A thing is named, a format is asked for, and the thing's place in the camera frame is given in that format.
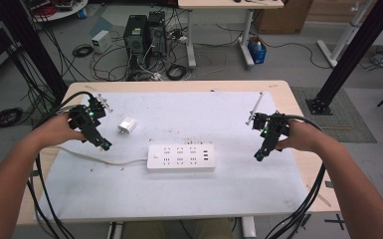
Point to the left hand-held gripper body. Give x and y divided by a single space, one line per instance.
91 127

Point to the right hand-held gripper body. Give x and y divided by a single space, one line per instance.
272 131

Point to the person's right hand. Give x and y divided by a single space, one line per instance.
301 137

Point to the person's left hand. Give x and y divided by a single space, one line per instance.
56 129

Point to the thin grey metal rod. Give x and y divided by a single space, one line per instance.
258 103

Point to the white power adapter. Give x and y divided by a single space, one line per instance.
127 125

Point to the white floor power strip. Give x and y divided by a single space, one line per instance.
156 76

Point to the small white box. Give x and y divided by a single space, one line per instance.
101 40

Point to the blue box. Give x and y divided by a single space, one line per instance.
257 49

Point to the grey floor mat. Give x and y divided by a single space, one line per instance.
341 116

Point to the black computer tower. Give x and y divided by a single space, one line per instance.
156 31
135 35

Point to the round white table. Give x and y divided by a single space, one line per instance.
59 8

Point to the brown cardboard box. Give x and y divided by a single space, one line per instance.
283 16

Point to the white table mat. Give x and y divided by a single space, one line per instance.
179 195

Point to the white metal stand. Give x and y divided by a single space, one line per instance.
344 33

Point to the white-legged wooden desk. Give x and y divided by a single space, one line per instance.
230 4

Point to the black aluminium frame post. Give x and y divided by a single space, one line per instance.
354 53
30 46

